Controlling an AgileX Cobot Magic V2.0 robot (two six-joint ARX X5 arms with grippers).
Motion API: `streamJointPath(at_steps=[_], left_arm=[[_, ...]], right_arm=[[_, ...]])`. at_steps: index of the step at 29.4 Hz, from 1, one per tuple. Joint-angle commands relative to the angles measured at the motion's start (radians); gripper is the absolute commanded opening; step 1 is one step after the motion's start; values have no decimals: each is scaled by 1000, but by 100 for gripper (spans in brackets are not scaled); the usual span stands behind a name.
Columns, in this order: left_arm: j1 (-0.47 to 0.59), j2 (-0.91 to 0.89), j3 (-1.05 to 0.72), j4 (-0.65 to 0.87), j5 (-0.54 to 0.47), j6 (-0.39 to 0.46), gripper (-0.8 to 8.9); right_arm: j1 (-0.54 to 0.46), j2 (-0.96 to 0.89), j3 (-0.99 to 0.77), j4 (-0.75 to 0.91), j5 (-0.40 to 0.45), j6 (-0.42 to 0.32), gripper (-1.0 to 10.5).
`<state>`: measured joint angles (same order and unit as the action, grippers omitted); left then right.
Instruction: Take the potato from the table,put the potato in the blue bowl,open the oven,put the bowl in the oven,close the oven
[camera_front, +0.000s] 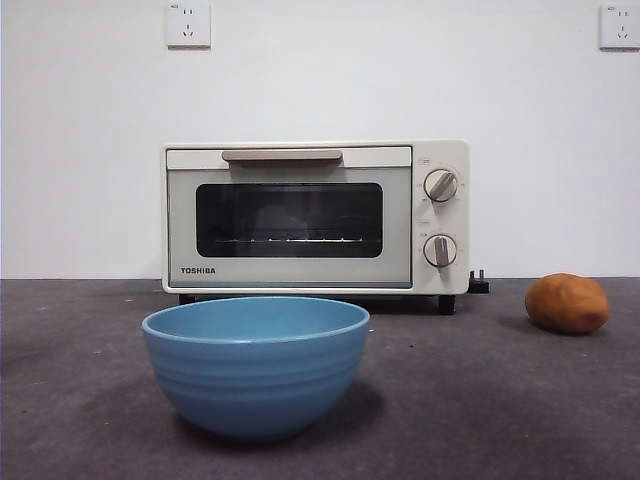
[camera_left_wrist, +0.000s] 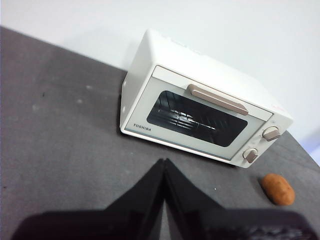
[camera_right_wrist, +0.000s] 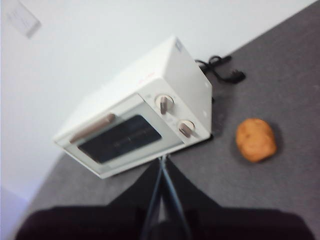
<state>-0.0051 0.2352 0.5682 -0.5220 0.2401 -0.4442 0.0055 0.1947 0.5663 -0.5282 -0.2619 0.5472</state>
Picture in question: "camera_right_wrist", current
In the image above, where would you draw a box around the black power cord with plug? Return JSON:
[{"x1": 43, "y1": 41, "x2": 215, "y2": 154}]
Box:
[{"x1": 194, "y1": 55, "x2": 247, "y2": 84}]

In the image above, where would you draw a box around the beige oven knob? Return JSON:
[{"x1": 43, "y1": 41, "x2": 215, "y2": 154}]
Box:
[
  {"x1": 176, "y1": 119, "x2": 197, "y2": 139},
  {"x1": 154, "y1": 93, "x2": 176, "y2": 115}
]

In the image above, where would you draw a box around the white wall socket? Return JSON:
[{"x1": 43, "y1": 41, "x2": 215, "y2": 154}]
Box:
[{"x1": 4, "y1": 1, "x2": 42, "y2": 40}]

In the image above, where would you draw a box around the cream toaster oven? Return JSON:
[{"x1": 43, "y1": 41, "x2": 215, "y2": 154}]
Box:
[{"x1": 53, "y1": 36, "x2": 214, "y2": 180}]

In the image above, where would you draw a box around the brown potato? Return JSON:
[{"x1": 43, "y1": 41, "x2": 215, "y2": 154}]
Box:
[{"x1": 235, "y1": 117, "x2": 278, "y2": 163}]

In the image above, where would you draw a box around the glass oven door with handle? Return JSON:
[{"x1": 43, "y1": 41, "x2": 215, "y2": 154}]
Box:
[{"x1": 54, "y1": 93, "x2": 185, "y2": 180}]

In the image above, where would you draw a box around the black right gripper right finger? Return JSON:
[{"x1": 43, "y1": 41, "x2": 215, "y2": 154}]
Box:
[{"x1": 161, "y1": 157, "x2": 317, "y2": 240}]

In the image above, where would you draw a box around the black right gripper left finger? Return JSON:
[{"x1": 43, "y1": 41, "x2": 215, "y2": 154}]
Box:
[{"x1": 14, "y1": 157, "x2": 164, "y2": 240}]

